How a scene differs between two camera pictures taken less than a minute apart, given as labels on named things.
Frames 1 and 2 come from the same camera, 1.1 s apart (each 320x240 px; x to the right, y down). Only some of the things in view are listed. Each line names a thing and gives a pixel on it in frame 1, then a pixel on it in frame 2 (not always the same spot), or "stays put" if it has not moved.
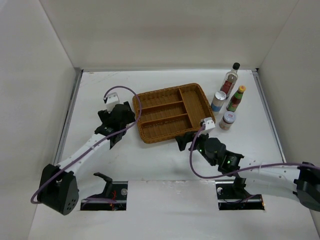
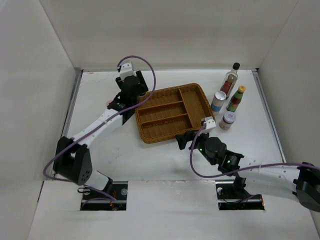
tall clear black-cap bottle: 230,79 stays put
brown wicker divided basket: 169,112 stays put
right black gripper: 183,140 stays put
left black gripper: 105,116 to 144,90
